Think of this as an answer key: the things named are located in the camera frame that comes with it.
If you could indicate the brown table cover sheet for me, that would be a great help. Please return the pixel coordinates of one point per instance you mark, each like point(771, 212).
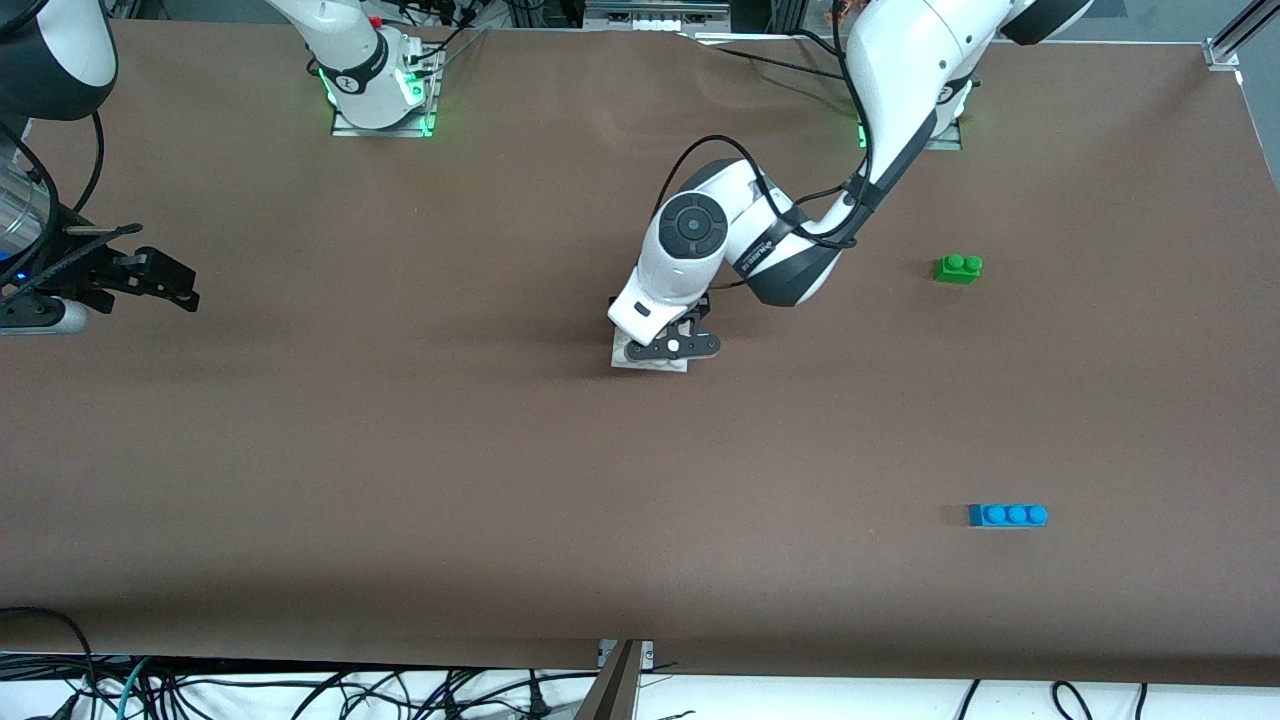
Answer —
point(600, 500)

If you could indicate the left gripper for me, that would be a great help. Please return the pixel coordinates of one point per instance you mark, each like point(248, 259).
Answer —
point(703, 306)

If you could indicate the white studded base plate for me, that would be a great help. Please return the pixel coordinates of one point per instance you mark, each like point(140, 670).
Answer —
point(650, 366)

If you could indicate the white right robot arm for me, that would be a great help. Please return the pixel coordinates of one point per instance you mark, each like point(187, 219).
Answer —
point(350, 60)

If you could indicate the metal table post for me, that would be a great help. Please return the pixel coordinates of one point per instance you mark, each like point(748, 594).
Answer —
point(615, 690)

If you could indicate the white power strip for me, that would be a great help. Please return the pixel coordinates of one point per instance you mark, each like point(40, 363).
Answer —
point(655, 24)

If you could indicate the green two-stud block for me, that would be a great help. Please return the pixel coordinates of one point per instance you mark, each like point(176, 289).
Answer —
point(955, 272)

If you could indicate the aluminium frame profile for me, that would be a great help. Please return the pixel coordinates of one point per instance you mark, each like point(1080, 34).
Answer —
point(1225, 50)

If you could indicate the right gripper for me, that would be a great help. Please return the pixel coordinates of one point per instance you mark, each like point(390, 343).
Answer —
point(88, 272)

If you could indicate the blue three-stud block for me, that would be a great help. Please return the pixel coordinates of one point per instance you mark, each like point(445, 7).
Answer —
point(1005, 516)

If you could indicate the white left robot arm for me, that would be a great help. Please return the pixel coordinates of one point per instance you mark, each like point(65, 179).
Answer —
point(900, 60)

